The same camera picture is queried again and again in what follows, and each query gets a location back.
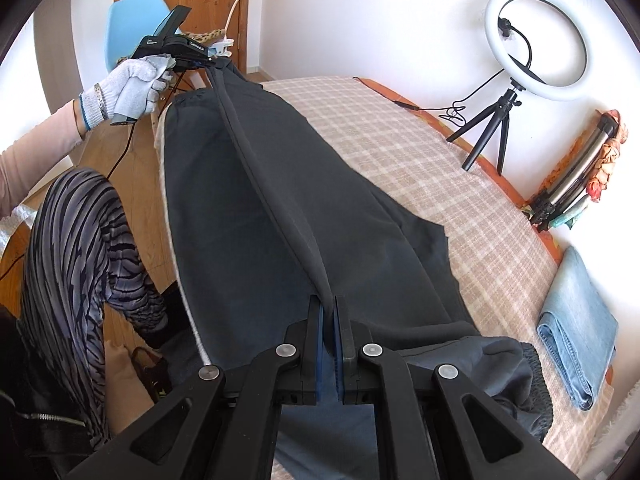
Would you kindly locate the blue plastic chair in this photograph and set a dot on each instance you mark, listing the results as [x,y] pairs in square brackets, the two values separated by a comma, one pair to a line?
[128,21]

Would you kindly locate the dark grey pants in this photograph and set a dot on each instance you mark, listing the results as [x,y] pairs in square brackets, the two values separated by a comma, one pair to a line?
[334,440]

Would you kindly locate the orange floral scarf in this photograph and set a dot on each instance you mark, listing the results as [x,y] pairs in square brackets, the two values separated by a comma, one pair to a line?
[600,176]

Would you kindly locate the folded silver tripod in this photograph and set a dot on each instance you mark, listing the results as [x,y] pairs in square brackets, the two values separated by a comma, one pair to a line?
[566,195]

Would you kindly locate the white gloved left hand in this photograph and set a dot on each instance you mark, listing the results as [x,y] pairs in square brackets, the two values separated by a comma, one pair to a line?
[130,91]

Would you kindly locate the pink checked bed blanket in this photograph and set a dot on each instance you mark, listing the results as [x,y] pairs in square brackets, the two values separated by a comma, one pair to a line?
[440,169]

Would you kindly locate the black mini tripod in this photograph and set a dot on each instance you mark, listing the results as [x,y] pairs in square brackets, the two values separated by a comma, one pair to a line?
[498,115]

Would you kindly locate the striped grey trouser leg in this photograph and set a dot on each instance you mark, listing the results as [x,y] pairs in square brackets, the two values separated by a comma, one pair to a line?
[81,257]

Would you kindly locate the white clip desk lamp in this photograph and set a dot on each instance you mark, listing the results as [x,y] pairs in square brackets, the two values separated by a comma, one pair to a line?
[228,37]

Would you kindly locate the white ring light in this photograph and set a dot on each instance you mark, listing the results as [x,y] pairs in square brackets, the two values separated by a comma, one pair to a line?
[543,45]

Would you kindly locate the pink sleeved left forearm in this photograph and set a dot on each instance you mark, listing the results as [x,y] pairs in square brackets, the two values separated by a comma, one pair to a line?
[32,156]

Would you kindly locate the folded blue jeans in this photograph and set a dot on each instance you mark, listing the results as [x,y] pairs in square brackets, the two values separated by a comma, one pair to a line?
[578,331]

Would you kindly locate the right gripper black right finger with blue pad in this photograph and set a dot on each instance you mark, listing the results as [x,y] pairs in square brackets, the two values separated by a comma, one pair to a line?
[433,424]

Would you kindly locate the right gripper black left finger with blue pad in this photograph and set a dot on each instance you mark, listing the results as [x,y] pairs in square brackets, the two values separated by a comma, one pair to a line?
[218,425]

